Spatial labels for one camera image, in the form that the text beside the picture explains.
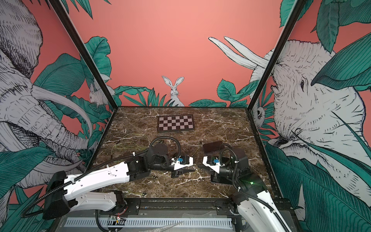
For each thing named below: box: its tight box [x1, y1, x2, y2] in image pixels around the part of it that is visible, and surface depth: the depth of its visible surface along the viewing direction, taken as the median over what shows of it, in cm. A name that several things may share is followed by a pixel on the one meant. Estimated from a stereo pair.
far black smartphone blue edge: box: [202, 140, 223, 153], surface depth 102 cm
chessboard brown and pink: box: [157, 114, 195, 133], surface depth 109 cm
